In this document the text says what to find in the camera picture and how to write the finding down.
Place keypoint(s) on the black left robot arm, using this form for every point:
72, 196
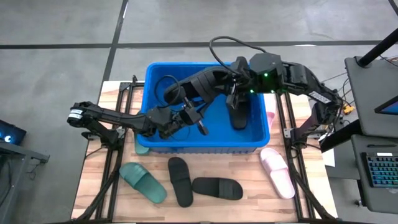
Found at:
102, 116

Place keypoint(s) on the green rubber slide sandal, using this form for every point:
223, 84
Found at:
141, 150
146, 185

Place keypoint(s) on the backlit computer keyboard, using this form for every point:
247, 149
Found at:
382, 169

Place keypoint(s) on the silver corner bracket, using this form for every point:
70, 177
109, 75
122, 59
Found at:
287, 133

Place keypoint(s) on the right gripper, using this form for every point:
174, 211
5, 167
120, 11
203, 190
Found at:
241, 74

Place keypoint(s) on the white paper sheet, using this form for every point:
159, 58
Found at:
329, 155

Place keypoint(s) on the black device with blue light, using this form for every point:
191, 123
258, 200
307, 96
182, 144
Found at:
12, 132

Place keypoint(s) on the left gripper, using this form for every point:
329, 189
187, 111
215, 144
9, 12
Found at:
186, 116

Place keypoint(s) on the pink rubber slide sandal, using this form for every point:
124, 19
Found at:
271, 121
278, 174

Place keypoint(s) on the black flat panel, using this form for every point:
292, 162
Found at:
340, 135

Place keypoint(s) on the gray keyboard desk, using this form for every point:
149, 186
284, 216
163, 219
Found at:
379, 199

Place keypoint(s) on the black metal pole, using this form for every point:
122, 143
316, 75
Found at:
377, 48

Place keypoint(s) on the gray desk top with pole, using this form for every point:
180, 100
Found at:
363, 90

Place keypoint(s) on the blue plastic bin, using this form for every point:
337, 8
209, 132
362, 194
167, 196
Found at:
214, 133

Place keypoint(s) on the gray metal table frame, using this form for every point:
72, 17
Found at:
18, 152

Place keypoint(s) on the monitor with blue screen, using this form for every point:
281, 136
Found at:
391, 107

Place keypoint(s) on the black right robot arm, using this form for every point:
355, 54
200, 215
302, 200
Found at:
323, 96

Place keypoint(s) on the black aluminium extrusion frame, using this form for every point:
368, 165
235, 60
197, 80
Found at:
290, 155
118, 161

